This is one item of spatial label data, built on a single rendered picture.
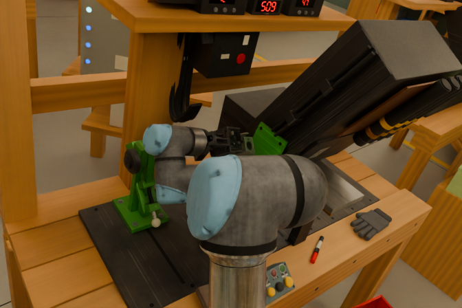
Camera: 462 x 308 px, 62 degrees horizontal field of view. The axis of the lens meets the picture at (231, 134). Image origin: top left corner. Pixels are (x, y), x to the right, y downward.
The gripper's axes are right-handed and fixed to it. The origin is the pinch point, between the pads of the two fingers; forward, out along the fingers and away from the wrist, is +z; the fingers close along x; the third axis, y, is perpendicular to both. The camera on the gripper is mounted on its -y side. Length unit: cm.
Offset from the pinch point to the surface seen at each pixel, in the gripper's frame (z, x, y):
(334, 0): 849, 527, -346
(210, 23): -18.9, 30.9, 10.7
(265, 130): 2.4, 3.6, 7.2
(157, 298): -25.4, -38.8, -14.5
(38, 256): -46, -24, -40
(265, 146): 2.4, -1.2, 6.2
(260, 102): 16.7, 17.5, -4.0
